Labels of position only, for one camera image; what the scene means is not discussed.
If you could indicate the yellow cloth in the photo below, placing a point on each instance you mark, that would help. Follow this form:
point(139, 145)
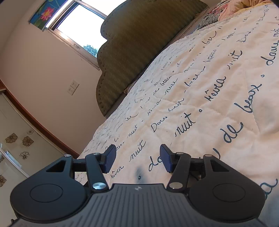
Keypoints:
point(255, 2)

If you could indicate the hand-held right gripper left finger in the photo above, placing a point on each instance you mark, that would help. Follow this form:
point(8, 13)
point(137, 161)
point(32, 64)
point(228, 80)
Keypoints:
point(110, 157)

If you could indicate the olive padded headboard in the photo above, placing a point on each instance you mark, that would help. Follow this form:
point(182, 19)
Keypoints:
point(135, 48)

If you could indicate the brown wooden wardrobe frame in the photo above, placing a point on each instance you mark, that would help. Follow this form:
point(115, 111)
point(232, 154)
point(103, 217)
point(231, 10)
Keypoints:
point(41, 128)

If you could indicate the white floral wardrobe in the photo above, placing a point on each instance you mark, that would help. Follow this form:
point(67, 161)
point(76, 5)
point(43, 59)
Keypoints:
point(19, 141)

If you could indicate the black white pink printed pillow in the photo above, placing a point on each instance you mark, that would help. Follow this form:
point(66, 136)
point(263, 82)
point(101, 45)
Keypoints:
point(214, 14)

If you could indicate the white wall socket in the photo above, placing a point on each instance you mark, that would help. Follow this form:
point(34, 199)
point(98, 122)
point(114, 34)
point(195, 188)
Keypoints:
point(70, 90)
point(75, 84)

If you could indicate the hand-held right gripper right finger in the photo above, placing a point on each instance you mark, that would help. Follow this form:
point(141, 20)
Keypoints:
point(166, 159)

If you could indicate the cream script printed quilt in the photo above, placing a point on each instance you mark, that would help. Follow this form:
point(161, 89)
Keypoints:
point(202, 91)

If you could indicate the blue floral curtain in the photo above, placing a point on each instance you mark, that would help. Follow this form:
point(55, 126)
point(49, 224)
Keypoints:
point(44, 13)

